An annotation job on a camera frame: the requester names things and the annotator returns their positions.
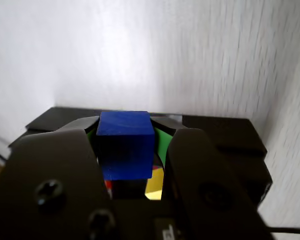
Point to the yellow wooden cube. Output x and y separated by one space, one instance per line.
154 187

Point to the blue wooden cube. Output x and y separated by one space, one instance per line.
124 140

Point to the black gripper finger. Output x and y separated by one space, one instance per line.
202 175
52 162

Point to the black cardboard box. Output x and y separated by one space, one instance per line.
215 132

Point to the red wooden cube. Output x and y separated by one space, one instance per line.
109 188

